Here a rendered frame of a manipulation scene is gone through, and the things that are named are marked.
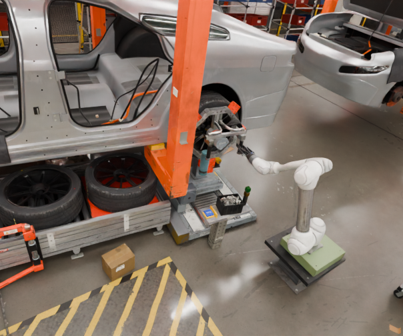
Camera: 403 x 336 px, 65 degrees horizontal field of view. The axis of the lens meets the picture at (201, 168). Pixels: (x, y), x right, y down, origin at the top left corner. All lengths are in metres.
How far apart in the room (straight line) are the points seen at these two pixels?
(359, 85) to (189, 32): 3.25
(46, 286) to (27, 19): 1.95
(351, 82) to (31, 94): 3.91
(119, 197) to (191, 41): 1.44
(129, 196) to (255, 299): 1.37
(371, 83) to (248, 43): 2.33
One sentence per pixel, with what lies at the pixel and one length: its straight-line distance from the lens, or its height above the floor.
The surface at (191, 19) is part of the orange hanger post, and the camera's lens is 2.09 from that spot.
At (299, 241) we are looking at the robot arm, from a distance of 2.59.
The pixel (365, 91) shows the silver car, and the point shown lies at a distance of 4.96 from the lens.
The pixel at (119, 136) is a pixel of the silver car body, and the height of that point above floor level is 0.89.
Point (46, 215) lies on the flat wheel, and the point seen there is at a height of 0.47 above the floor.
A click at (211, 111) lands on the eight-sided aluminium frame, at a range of 2.90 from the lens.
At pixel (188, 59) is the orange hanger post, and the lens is 2.16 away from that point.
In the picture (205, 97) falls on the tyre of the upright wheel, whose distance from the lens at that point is 3.01.
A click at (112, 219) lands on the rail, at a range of 2.81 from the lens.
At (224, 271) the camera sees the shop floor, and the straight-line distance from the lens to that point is 2.99.
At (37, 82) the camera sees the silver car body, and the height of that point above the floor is 1.40.
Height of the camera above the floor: 2.39
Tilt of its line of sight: 36 degrees down
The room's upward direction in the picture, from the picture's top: 9 degrees clockwise
